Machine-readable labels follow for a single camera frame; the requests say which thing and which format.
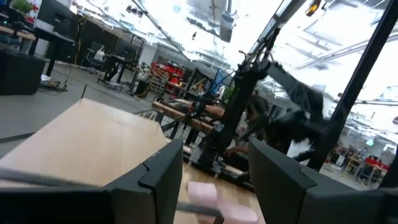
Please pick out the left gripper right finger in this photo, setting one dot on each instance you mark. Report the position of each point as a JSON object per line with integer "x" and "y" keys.
{"x": 280, "y": 193}

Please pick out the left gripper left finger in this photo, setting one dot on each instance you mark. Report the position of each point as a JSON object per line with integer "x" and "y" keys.
{"x": 140, "y": 202}

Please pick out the pale pink rubber slide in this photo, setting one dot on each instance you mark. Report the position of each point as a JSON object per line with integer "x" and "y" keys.
{"x": 202, "y": 193}

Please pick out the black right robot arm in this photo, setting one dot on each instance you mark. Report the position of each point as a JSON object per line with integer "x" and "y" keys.
{"x": 298, "y": 93}

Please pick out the person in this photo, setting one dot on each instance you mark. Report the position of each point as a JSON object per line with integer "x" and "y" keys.
{"x": 242, "y": 130}

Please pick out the wooden workbench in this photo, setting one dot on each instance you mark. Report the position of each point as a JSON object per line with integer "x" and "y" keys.
{"x": 174, "y": 112}

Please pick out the green exit sign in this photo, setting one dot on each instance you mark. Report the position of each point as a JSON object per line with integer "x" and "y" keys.
{"x": 369, "y": 142}

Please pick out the blue banner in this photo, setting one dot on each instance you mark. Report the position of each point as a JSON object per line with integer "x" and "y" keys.
{"x": 219, "y": 81}

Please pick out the red storage shelving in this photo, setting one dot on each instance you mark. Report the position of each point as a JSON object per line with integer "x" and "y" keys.
{"x": 174, "y": 70}

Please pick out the black table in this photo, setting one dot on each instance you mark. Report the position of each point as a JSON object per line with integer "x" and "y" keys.
{"x": 115, "y": 60}
{"x": 53, "y": 35}

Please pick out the office chair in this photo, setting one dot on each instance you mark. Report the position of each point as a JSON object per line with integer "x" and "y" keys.
{"x": 93, "y": 59}

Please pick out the black cabinet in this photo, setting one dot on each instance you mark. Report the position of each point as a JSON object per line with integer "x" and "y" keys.
{"x": 18, "y": 74}

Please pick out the wooden desk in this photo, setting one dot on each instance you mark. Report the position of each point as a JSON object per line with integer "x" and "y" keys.
{"x": 18, "y": 35}

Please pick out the potted green plant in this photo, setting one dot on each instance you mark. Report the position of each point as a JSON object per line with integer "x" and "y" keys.
{"x": 21, "y": 5}

